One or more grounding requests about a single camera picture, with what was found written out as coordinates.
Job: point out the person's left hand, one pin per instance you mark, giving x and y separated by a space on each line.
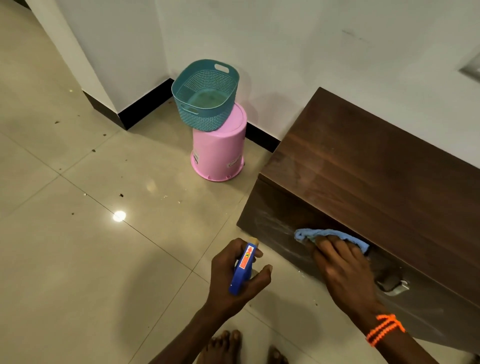
221 285

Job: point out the person's right hand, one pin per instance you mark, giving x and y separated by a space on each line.
347 281

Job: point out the person's right middle finger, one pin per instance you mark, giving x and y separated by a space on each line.
342 251

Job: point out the person's left thumb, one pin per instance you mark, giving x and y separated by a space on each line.
258 276

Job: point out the blue spray bottle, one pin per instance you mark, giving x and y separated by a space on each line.
243 267

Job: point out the light blue cleaning cloth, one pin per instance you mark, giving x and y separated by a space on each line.
330 233

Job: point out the person's left forearm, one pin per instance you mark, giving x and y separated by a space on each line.
187 339

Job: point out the person's right forearm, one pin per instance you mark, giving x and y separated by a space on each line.
401 348

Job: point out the person's left foot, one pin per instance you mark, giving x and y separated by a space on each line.
221 348

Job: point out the dark brown wooden cabinet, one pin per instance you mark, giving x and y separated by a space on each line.
375 168

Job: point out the pink plastic bucket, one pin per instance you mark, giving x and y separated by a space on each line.
219 153

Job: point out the black skirting board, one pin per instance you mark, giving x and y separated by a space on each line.
142 107
262 137

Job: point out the teal plastic woven basket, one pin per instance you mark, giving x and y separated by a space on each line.
204 93

